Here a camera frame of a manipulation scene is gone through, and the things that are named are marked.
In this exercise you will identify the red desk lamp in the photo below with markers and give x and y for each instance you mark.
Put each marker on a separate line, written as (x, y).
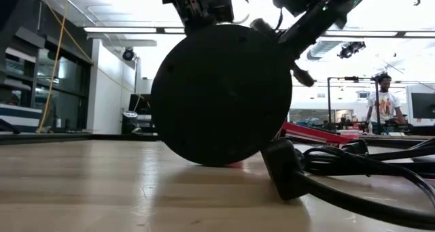
(221, 96)

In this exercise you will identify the black computer monitor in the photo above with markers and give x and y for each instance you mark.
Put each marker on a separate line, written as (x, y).
(141, 104)
(423, 105)

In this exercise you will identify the dark glass shelving unit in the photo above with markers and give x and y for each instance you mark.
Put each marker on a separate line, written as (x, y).
(20, 72)

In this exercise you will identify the black waste bin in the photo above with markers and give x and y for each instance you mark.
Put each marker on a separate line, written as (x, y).
(129, 123)

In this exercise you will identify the person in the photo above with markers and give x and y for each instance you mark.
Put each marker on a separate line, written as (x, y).
(385, 104)

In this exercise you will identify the black aluminium table frame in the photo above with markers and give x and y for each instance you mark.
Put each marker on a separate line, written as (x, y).
(68, 136)

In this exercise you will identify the black ceiling spotlight cluster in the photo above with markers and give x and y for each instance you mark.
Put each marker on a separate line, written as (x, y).
(350, 49)

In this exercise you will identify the long ceiling light strip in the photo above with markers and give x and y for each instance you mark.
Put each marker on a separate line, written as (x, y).
(119, 30)

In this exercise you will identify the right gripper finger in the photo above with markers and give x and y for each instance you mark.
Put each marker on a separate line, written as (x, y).
(263, 26)
(303, 76)

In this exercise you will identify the black camera stand frame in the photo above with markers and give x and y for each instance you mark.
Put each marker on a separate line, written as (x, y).
(329, 102)

